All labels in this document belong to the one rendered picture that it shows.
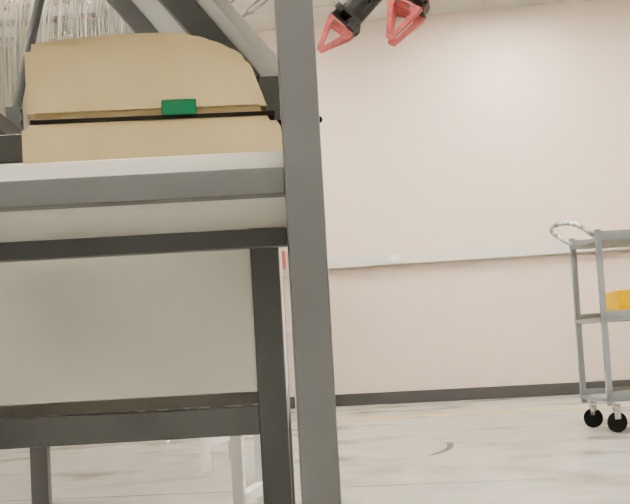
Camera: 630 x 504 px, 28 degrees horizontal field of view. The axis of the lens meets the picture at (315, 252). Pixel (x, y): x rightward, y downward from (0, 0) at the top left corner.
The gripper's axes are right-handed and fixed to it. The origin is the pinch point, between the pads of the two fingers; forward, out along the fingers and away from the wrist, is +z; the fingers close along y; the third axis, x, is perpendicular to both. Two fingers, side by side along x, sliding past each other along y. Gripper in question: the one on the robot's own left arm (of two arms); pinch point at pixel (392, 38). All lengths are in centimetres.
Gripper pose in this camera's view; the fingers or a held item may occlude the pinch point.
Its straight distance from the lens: 238.5
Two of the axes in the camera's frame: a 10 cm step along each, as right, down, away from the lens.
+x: 8.9, 4.3, -1.6
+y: -1.4, -0.7, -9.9
